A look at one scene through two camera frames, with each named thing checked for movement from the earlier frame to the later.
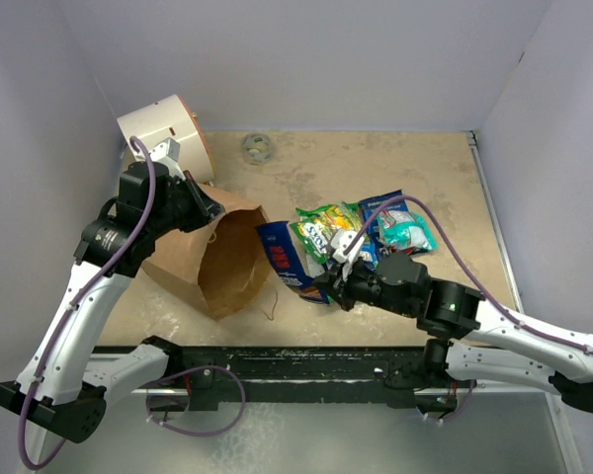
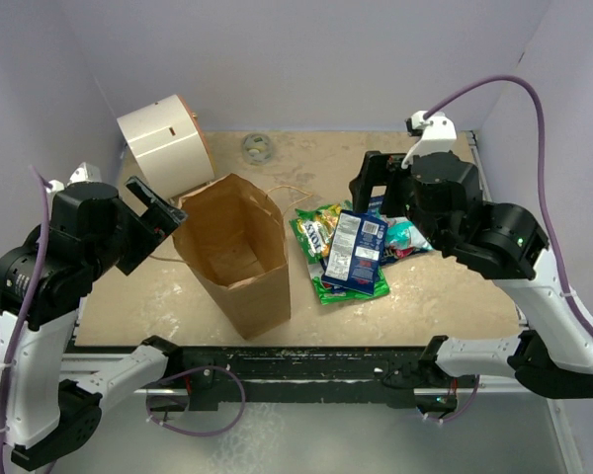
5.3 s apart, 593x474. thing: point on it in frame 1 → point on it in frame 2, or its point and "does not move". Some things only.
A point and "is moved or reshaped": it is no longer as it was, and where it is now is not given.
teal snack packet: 403,229 does not move
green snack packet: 316,238 is moved or reshaped
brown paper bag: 221,263 is moved or reshaped
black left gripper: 204,208 → 163,215
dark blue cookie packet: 290,263 is moved or reshaped
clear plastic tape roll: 257,148 does not move
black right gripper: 338,288 → 374,164
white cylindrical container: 172,118 does not move
